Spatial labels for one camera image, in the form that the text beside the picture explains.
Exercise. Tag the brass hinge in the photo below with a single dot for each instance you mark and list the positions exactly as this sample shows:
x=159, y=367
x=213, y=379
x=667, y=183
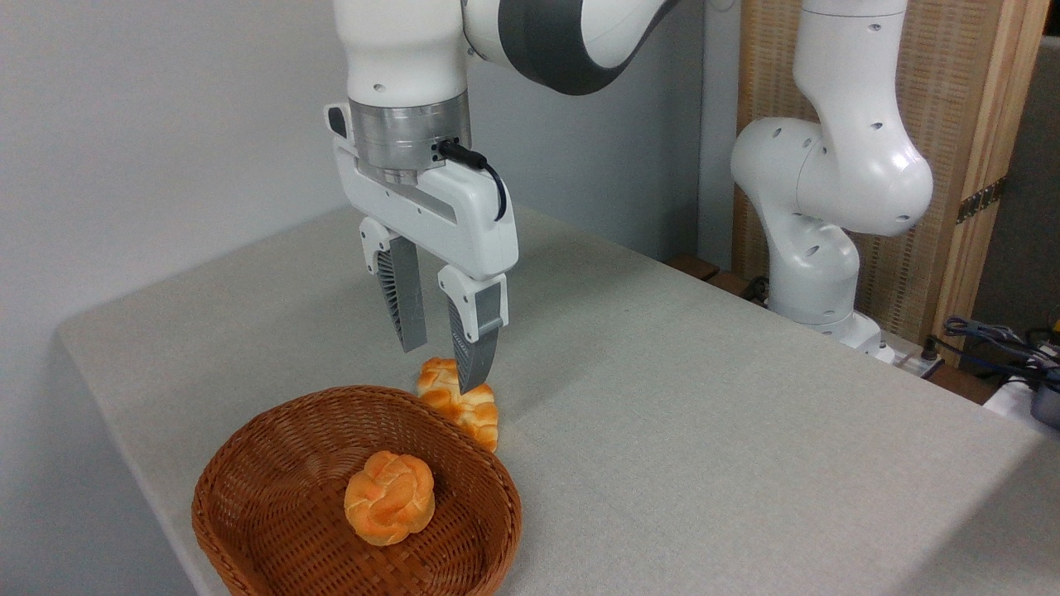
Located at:
x=980, y=200

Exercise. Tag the brown wicker basket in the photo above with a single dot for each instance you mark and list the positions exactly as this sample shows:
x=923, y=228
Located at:
x=273, y=505

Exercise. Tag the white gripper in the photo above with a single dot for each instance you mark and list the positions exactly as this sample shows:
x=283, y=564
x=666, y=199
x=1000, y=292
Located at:
x=464, y=223

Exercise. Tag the grey box device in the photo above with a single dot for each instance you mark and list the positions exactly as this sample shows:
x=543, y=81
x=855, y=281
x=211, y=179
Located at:
x=1047, y=406

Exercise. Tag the brown wooden block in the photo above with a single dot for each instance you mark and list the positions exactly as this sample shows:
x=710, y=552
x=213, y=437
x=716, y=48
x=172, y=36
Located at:
x=691, y=266

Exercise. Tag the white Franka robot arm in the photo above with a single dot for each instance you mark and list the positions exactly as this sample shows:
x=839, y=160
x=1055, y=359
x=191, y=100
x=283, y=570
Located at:
x=836, y=165

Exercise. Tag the round knotted bread roll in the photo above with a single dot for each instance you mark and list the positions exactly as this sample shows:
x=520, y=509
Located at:
x=389, y=497

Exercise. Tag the wooden woven screen panel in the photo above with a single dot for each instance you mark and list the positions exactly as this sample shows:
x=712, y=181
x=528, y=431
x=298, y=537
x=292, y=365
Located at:
x=952, y=74

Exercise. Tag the braided long bread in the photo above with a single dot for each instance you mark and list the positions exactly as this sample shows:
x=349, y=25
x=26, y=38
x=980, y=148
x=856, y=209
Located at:
x=479, y=418

